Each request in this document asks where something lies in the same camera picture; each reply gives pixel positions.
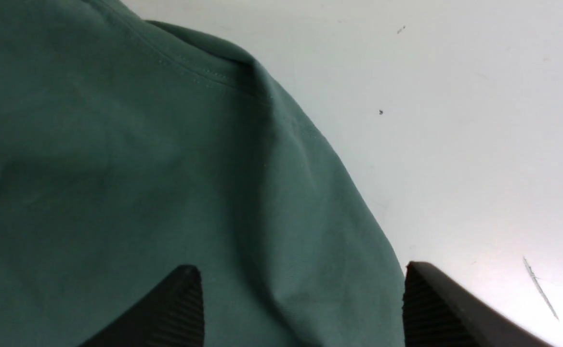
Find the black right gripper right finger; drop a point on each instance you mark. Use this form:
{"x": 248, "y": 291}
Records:
{"x": 438, "y": 312}

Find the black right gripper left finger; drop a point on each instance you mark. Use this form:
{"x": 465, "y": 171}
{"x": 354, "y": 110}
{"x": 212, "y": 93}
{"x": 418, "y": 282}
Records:
{"x": 170, "y": 315}

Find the green long-sleeve top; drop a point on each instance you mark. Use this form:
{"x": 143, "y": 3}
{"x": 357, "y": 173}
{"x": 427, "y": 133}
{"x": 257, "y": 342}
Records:
{"x": 129, "y": 148}

